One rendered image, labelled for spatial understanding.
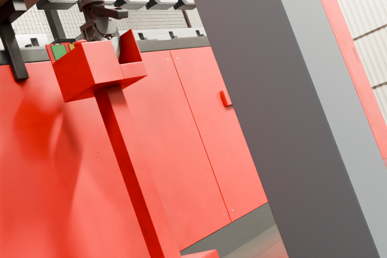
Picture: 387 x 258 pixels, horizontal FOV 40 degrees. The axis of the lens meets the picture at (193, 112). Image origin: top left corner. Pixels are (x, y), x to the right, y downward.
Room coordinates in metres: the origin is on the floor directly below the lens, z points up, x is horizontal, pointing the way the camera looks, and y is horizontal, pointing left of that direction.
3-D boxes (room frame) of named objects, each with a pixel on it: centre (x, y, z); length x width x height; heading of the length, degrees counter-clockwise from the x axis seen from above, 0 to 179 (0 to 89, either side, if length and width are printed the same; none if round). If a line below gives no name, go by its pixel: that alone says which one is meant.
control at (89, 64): (1.55, 0.21, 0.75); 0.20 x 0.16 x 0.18; 138
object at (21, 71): (1.54, 0.42, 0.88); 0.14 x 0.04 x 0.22; 52
